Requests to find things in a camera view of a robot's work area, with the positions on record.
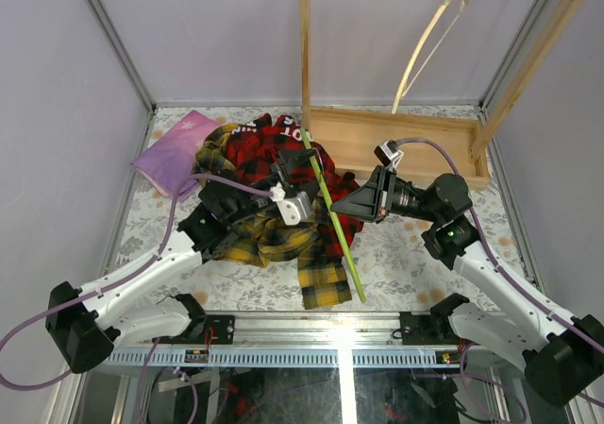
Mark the aluminium mounting rail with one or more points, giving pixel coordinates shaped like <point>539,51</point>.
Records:
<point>410,339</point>

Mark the wooden clothes rack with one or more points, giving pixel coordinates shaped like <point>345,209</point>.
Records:
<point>347,133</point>

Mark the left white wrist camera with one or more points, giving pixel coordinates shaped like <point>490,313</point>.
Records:
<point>294,209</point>

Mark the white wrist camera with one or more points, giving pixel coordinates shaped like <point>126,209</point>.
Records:
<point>389,154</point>
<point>294,209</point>

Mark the yellow plaid shirt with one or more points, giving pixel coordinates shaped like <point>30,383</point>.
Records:
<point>265,239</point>

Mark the purple folded cloth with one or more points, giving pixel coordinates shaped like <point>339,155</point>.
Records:
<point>171,158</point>

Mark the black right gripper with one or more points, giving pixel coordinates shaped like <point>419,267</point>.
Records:
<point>374,201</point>

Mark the green clothes hanger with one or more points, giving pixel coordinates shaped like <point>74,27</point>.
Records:
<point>315,162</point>

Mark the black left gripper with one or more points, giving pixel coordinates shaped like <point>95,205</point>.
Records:
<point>283,174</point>

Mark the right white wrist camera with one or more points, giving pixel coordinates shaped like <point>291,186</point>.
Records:
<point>389,154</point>

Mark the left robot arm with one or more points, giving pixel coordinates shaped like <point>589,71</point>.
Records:
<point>122,296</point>

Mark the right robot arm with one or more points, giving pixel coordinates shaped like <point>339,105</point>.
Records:
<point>559,353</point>

